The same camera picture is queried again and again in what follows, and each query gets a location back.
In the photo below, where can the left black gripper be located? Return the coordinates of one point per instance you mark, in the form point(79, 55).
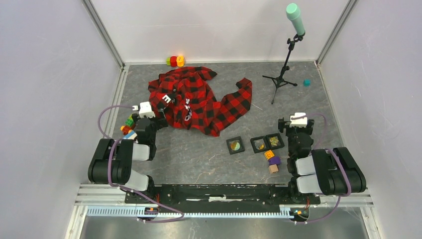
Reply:
point(160, 123)

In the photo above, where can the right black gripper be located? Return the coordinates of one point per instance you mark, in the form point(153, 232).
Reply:
point(281, 123)

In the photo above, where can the gold brooch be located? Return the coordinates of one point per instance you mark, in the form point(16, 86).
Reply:
point(274, 141)

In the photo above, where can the red black plaid shirt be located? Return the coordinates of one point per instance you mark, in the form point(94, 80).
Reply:
point(184, 99)

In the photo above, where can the black square frame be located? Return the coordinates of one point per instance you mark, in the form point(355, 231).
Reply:
point(279, 138)
point(242, 149)
point(259, 138)

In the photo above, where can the round holographic badge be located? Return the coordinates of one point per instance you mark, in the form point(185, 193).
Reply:
point(235, 145)
point(259, 144)

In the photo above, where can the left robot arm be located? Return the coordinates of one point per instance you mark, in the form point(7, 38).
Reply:
point(112, 160)

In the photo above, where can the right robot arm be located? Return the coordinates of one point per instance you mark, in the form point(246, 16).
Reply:
point(319, 171)

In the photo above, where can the green toy brick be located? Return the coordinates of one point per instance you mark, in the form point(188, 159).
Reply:
point(131, 121)

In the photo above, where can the white blue toy brick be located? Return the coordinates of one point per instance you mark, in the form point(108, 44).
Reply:
point(132, 135)

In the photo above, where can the orange red toy brick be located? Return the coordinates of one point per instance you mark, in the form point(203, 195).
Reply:
point(125, 129)

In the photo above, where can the purple toy brick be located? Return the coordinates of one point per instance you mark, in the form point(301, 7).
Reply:
point(275, 160)

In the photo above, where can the yellow toy brick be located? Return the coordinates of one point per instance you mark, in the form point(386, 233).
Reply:
point(269, 154)

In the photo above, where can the teal small cube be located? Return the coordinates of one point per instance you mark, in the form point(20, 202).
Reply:
point(306, 82)

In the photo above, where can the wooden cube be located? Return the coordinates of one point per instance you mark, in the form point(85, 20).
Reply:
point(273, 168)

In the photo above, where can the black tripod mic stand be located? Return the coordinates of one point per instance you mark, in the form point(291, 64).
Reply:
point(280, 81)

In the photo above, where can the red cylinder block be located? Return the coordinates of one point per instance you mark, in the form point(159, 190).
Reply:
point(173, 61)

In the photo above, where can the mint green microphone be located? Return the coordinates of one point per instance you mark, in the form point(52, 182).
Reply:
point(293, 14)

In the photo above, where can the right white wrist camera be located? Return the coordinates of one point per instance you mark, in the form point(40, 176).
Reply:
point(298, 120)

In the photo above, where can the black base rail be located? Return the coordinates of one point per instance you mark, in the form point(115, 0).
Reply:
point(221, 198)

